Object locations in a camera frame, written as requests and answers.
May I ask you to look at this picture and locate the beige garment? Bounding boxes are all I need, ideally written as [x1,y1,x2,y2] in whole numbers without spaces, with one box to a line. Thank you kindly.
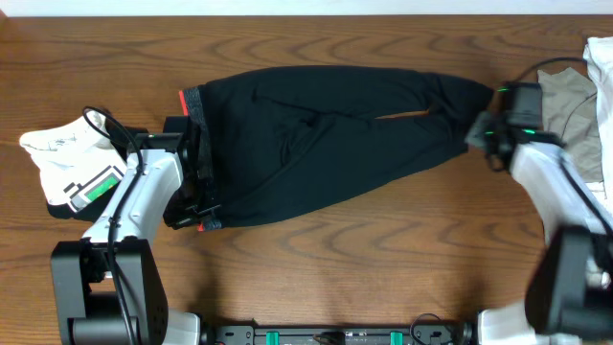
[537,67,603,183]

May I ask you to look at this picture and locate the folded white printed shirt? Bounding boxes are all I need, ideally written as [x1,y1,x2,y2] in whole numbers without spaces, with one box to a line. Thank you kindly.
[19,109,126,213]

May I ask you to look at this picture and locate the black leggings with grey waistband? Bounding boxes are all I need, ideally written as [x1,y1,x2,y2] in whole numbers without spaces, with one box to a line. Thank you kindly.
[181,66,493,227]

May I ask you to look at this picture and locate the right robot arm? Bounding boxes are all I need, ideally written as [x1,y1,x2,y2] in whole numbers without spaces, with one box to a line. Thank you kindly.
[467,81,612,344]

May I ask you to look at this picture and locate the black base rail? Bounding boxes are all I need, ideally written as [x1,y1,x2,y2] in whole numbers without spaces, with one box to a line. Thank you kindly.
[208,319,478,345]

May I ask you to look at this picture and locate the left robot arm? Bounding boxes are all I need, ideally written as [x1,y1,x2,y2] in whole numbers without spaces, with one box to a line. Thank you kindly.
[51,116,216,344]

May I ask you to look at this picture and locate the left black cable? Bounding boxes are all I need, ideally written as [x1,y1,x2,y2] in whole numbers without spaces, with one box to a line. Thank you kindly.
[81,105,145,345]

